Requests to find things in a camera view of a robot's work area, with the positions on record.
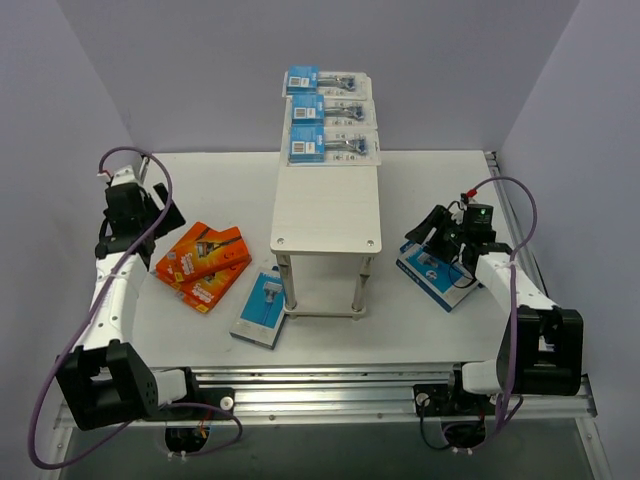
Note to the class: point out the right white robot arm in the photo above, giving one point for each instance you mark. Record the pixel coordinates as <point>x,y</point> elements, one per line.
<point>541,350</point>

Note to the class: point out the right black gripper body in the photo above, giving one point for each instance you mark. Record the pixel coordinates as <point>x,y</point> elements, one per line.
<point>435,231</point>

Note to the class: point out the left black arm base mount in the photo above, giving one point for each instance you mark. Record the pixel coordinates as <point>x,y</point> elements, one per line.
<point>222,398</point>

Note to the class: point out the orange fusion5 razor box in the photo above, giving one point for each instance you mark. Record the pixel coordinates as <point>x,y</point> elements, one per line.
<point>219,250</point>
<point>205,293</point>
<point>190,258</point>

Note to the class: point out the blue Harry's box front left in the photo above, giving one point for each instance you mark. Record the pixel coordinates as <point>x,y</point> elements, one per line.
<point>261,317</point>

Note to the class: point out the blue harry's box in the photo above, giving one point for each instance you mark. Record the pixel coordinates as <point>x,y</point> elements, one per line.
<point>261,317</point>
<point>447,284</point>

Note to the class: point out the aluminium mounting rail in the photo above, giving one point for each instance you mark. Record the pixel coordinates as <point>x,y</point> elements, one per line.
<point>328,395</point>

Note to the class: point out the Gillette SkinGuard blister pack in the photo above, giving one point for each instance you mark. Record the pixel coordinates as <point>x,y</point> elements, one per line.
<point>318,110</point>

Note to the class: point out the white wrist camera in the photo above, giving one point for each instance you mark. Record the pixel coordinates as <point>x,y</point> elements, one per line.
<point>124,175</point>
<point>457,208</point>

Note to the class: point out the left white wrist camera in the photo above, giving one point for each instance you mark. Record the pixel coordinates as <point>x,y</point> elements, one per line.
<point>124,175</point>

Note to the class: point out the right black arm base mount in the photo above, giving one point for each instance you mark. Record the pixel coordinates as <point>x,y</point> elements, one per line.
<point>440,400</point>

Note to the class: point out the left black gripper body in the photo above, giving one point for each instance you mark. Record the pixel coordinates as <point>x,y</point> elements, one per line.
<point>163,211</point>

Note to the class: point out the white two-tier shelf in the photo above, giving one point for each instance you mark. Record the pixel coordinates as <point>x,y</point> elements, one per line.
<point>325,235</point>

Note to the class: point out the clear blue-card razor blister pack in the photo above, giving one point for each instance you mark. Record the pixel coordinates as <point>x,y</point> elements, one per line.
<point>315,145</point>

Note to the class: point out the blue Harry's box right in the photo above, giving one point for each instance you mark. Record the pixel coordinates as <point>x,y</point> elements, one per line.
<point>447,284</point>

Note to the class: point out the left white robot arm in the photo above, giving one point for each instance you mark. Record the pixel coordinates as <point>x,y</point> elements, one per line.
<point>103,379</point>

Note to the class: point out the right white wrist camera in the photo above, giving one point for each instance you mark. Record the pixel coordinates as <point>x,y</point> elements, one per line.
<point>457,208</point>

